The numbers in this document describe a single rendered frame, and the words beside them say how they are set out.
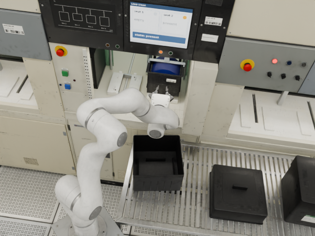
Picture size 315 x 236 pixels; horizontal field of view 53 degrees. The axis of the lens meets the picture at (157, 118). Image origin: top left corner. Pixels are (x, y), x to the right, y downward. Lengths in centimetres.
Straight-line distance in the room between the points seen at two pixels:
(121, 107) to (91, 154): 21
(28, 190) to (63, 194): 144
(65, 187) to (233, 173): 95
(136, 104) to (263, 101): 128
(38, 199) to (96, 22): 166
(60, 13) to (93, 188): 83
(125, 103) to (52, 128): 114
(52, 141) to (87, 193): 113
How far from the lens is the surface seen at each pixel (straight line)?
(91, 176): 131
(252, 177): 192
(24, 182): 291
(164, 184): 181
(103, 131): 115
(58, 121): 222
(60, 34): 172
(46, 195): 280
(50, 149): 252
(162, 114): 146
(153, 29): 156
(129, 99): 122
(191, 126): 193
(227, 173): 188
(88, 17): 160
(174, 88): 205
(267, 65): 168
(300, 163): 189
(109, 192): 273
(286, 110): 234
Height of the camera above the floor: 241
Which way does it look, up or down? 49 degrees down
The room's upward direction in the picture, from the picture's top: 6 degrees clockwise
